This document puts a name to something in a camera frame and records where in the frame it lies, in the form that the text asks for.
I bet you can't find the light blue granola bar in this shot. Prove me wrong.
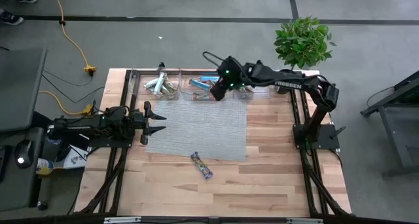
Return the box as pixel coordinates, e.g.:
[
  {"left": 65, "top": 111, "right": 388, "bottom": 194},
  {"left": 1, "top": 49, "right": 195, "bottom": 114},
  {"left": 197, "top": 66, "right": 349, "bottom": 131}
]
[{"left": 189, "top": 79, "right": 211, "bottom": 91}]

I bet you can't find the black aluminium table frame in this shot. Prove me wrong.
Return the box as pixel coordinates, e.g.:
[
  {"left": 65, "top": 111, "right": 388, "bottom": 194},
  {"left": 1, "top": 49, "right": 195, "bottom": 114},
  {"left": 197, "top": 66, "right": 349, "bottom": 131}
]
[{"left": 74, "top": 68, "right": 354, "bottom": 218}]

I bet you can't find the black computer mouse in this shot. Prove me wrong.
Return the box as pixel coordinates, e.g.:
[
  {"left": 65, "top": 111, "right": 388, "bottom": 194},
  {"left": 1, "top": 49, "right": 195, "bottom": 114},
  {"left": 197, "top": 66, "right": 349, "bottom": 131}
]
[{"left": 14, "top": 139, "right": 34, "bottom": 170}]

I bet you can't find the white yellow bottle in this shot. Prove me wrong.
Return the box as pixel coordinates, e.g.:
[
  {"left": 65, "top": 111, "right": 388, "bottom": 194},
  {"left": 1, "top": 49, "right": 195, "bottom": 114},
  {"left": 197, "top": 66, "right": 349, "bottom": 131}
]
[{"left": 35, "top": 157, "right": 55, "bottom": 176}]

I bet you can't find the dark grey desk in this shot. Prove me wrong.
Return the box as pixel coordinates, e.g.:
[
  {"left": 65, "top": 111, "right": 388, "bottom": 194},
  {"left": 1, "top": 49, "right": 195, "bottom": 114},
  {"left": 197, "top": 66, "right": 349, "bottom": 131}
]
[{"left": 0, "top": 127, "right": 45, "bottom": 214}]

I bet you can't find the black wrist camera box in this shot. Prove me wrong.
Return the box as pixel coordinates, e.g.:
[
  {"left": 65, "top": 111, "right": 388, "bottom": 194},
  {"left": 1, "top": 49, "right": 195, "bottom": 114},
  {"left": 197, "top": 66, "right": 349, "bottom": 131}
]
[{"left": 218, "top": 56, "right": 242, "bottom": 80}]

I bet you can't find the black camera cable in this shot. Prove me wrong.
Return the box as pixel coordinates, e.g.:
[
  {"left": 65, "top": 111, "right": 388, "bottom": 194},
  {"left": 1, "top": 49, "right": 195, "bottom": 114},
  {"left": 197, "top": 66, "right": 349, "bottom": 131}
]
[{"left": 202, "top": 50, "right": 230, "bottom": 68}]

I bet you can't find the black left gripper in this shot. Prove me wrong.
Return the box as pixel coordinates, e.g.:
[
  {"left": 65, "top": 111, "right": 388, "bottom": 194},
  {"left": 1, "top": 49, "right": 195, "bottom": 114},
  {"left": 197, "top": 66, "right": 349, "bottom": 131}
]
[{"left": 122, "top": 101, "right": 168, "bottom": 145}]

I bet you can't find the black side stand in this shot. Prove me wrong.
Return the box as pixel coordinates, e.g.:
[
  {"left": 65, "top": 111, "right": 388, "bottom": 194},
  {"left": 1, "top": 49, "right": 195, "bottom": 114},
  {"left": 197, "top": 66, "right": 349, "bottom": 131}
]
[{"left": 359, "top": 69, "right": 419, "bottom": 179}]

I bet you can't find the green leafy plant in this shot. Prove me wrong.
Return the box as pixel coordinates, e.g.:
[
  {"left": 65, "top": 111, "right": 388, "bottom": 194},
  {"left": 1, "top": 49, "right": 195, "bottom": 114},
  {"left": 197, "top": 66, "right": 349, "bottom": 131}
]
[{"left": 273, "top": 16, "right": 338, "bottom": 69}]

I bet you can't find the dark blue granola bar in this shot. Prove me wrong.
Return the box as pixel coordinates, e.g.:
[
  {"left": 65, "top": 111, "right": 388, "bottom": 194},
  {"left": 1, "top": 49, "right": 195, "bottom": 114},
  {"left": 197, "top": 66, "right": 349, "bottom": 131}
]
[{"left": 190, "top": 151, "right": 214, "bottom": 180}]

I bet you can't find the grey woven mat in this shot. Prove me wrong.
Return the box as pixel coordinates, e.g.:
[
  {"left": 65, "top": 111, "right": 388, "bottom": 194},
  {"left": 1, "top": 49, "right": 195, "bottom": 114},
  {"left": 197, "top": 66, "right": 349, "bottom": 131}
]
[{"left": 145, "top": 98, "right": 248, "bottom": 162}]

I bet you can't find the white paper box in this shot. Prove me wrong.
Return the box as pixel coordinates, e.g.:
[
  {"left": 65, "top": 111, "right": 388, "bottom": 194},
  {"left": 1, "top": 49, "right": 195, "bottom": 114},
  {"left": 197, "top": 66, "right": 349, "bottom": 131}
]
[{"left": 53, "top": 144, "right": 90, "bottom": 170}]

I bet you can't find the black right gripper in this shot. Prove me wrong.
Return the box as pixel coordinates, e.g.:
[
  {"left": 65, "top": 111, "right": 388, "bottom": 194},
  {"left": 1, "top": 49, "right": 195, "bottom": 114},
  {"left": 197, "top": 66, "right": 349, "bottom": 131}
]
[{"left": 210, "top": 76, "right": 244, "bottom": 102}]

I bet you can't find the red granola bar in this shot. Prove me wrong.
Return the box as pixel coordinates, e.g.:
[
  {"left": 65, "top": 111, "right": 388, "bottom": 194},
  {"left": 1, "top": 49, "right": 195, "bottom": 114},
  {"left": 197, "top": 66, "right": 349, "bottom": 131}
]
[{"left": 192, "top": 92, "right": 211, "bottom": 102}]

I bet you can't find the dark grey panel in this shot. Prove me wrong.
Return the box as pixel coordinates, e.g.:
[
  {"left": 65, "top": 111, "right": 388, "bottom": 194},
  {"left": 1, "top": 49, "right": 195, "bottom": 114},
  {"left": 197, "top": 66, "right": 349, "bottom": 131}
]
[{"left": 0, "top": 48, "right": 48, "bottom": 134}]

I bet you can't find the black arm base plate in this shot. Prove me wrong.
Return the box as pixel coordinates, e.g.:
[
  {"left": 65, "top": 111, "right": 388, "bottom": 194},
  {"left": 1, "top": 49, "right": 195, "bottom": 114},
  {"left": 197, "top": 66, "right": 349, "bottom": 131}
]
[
  {"left": 292, "top": 123, "right": 346, "bottom": 151},
  {"left": 87, "top": 137, "right": 134, "bottom": 150}
]

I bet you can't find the black floor cable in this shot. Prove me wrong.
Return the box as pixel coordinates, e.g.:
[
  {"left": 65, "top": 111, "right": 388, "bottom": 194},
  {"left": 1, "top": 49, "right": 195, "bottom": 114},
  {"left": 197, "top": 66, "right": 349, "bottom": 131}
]
[{"left": 41, "top": 68, "right": 106, "bottom": 104}]

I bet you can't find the clear plastic bin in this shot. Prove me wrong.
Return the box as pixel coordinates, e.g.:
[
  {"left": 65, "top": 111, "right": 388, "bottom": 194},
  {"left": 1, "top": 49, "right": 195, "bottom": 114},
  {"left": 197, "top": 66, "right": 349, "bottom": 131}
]
[
  {"left": 228, "top": 81, "right": 274, "bottom": 101},
  {"left": 130, "top": 68, "right": 181, "bottom": 102},
  {"left": 179, "top": 69, "right": 230, "bottom": 102}
]

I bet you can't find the yellow extension cable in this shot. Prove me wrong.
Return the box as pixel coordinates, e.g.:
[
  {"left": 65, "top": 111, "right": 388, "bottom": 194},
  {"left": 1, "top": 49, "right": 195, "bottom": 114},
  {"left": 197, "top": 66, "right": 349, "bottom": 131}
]
[
  {"left": 48, "top": 0, "right": 97, "bottom": 77},
  {"left": 38, "top": 90, "right": 95, "bottom": 117}
]

